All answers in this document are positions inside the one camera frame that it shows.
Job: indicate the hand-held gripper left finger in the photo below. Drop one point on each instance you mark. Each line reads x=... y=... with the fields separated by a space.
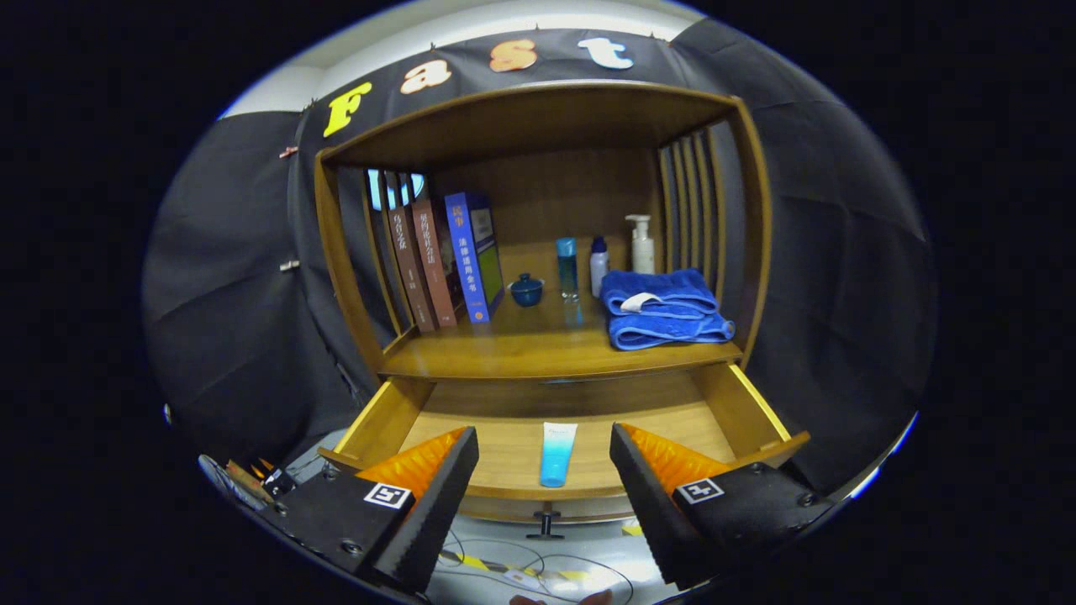
x=437 y=496

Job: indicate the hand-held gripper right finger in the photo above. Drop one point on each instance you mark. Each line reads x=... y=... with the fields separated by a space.
x=646 y=504

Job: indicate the blue cosmetic tube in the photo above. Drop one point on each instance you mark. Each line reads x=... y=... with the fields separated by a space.
x=556 y=458

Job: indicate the wooden countertop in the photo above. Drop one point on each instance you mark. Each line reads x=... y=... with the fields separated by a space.
x=538 y=344

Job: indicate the wooden cabinet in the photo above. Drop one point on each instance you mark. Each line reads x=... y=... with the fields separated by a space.
x=546 y=126

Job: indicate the yellow tape piece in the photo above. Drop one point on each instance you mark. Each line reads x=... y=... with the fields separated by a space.
x=632 y=530

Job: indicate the folded blue towel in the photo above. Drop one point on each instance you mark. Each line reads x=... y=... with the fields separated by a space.
x=672 y=323

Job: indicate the small blue lidded bowl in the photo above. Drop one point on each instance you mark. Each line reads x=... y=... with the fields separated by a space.
x=527 y=291

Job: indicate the dark brown book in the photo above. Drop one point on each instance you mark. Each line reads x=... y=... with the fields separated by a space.
x=412 y=260

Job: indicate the white bottle with blue cap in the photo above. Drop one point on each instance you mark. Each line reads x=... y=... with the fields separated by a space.
x=598 y=270

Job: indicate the blue book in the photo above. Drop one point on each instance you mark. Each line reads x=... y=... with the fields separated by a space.
x=469 y=256

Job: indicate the teal clear bottle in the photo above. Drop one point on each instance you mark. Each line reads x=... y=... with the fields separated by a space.
x=567 y=269

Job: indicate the white pump bottle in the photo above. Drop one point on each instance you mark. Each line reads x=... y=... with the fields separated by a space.
x=642 y=252

